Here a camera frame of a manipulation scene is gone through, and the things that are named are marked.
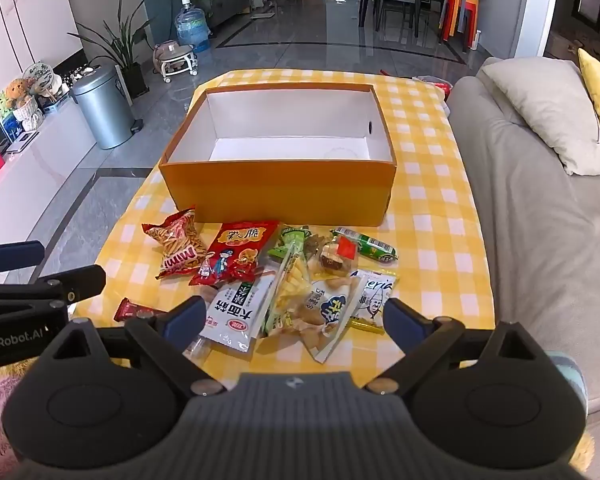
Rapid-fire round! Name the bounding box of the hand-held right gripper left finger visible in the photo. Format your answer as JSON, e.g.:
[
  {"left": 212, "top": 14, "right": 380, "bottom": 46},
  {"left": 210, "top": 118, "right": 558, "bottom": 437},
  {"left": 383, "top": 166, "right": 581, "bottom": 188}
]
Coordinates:
[{"left": 39, "top": 296, "right": 228, "bottom": 397}]

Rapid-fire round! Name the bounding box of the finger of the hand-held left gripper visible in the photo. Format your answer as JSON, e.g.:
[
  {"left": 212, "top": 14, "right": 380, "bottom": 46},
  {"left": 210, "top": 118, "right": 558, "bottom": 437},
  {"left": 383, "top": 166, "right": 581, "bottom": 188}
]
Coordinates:
[
  {"left": 0, "top": 241, "right": 46, "bottom": 274},
  {"left": 0, "top": 265, "right": 107, "bottom": 312}
]

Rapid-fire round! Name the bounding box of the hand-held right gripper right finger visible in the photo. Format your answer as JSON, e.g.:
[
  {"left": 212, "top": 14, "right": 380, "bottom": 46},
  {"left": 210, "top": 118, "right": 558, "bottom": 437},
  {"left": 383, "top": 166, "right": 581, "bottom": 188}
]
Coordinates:
[{"left": 364, "top": 297, "right": 551, "bottom": 396}]

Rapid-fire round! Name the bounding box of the white green noodle packet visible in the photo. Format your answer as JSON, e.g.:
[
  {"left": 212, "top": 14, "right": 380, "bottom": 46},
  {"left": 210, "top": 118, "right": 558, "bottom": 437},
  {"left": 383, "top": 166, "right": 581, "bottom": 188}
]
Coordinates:
[{"left": 182, "top": 267, "right": 281, "bottom": 361}]

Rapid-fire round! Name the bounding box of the dark red bar packet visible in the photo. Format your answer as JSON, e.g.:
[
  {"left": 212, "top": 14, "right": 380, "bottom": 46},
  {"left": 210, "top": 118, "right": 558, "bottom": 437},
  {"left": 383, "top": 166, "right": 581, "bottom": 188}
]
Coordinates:
[{"left": 116, "top": 298, "right": 168, "bottom": 323}]

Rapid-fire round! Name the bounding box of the clear blue print puff packet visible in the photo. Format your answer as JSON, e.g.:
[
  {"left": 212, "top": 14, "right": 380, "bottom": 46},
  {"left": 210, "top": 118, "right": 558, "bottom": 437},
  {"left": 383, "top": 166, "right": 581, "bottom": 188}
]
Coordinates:
[{"left": 290, "top": 275, "right": 368, "bottom": 363}]

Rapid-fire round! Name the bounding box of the orange stick snack packet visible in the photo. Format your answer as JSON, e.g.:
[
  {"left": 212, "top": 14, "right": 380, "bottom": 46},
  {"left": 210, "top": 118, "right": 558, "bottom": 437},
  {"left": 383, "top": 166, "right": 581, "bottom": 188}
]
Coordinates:
[{"left": 142, "top": 206, "right": 208, "bottom": 281}]

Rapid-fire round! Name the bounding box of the red chip packet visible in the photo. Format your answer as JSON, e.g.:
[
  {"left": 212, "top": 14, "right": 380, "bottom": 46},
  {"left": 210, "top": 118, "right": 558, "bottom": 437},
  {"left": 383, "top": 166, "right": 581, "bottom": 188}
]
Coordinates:
[{"left": 189, "top": 220, "right": 281, "bottom": 288}]

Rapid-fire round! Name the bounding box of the green white snack bag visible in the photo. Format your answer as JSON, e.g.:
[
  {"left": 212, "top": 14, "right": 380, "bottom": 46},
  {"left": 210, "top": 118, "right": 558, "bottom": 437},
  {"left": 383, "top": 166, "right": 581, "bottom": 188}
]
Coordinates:
[{"left": 260, "top": 227, "right": 313, "bottom": 341}]

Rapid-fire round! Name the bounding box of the orange cardboard box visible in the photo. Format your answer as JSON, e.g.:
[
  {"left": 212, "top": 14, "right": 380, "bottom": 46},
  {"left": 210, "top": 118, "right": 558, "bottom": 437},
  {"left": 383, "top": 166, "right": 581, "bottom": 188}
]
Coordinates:
[{"left": 159, "top": 84, "right": 398, "bottom": 228}]

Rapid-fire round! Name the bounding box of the white face print packet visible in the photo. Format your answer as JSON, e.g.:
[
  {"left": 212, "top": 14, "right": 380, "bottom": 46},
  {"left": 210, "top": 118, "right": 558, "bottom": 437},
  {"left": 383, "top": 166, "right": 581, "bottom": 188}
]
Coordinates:
[{"left": 347, "top": 269, "right": 398, "bottom": 336}]

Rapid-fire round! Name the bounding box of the green wrapped sausage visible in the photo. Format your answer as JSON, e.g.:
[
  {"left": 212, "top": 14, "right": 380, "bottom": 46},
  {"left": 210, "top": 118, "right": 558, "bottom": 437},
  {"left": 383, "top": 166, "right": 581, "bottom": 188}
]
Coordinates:
[{"left": 330, "top": 227, "right": 398, "bottom": 263}]

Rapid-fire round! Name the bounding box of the white low cabinet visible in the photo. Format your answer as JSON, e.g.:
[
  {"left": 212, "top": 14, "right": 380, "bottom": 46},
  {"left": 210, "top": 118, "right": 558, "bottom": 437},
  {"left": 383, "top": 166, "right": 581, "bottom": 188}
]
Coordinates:
[{"left": 0, "top": 95, "right": 106, "bottom": 233}]

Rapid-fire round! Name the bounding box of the small clear cake packet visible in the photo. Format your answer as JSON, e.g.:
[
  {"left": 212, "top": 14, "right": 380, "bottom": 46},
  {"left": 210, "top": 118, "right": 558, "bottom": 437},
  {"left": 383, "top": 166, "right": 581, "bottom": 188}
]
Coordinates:
[{"left": 317, "top": 236, "right": 363, "bottom": 278}]

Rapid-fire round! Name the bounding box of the yellow checked tablecloth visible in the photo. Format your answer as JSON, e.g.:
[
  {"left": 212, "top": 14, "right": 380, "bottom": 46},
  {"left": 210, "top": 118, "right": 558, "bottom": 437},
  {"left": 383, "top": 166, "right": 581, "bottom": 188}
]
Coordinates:
[{"left": 72, "top": 67, "right": 496, "bottom": 377}]

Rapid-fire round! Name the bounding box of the grey sofa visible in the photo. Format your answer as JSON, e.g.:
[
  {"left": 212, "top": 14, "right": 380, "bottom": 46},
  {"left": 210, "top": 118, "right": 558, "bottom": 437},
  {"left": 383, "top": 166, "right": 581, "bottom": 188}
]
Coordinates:
[{"left": 445, "top": 57, "right": 600, "bottom": 413}]

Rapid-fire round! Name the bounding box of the brown plush toy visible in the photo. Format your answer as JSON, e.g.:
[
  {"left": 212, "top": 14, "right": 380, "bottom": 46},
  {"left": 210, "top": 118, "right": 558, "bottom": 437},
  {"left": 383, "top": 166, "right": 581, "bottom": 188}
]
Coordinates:
[{"left": 5, "top": 79, "right": 31, "bottom": 111}]

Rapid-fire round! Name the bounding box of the grey metal trash can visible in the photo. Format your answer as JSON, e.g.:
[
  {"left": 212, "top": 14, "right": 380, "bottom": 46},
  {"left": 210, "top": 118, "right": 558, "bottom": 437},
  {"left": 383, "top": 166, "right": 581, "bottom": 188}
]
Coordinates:
[{"left": 70, "top": 64, "right": 143, "bottom": 151}]

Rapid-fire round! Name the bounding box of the teal cloth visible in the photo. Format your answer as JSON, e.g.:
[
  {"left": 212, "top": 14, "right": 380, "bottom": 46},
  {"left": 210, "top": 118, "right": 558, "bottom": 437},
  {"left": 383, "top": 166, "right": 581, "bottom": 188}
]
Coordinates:
[{"left": 550, "top": 352, "right": 588, "bottom": 408}]

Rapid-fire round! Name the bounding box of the potted long leaf plant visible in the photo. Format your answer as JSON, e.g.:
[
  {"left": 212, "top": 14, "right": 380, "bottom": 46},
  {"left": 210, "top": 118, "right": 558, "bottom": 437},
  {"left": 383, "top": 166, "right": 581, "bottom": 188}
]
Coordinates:
[{"left": 67, "top": 0, "right": 153, "bottom": 101}]

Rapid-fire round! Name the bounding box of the red snack bag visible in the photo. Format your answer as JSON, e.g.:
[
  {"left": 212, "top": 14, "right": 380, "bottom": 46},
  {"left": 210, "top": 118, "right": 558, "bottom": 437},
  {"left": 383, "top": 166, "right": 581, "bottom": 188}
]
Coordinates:
[{"left": 415, "top": 76, "right": 453, "bottom": 101}]

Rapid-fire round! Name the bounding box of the small wheeled stool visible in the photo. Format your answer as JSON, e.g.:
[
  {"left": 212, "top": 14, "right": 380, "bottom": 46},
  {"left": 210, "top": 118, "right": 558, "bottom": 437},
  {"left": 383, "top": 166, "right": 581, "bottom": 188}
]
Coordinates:
[{"left": 153, "top": 40, "right": 199, "bottom": 85}]

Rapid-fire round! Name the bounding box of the grey pillow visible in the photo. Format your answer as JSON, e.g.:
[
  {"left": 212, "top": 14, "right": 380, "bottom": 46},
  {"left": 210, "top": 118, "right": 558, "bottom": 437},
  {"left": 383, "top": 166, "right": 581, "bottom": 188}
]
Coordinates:
[{"left": 482, "top": 57, "right": 600, "bottom": 176}]

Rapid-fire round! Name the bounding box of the blue water bottle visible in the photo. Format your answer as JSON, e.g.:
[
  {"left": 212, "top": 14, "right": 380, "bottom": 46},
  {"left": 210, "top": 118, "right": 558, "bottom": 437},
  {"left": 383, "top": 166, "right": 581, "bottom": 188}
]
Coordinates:
[{"left": 174, "top": 0, "right": 212, "bottom": 53}]

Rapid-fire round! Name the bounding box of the stack of red orange stools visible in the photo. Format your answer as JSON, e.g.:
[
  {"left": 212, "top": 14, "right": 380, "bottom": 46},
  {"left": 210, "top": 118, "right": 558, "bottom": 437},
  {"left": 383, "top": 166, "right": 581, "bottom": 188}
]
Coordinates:
[{"left": 440, "top": 0, "right": 481, "bottom": 43}]

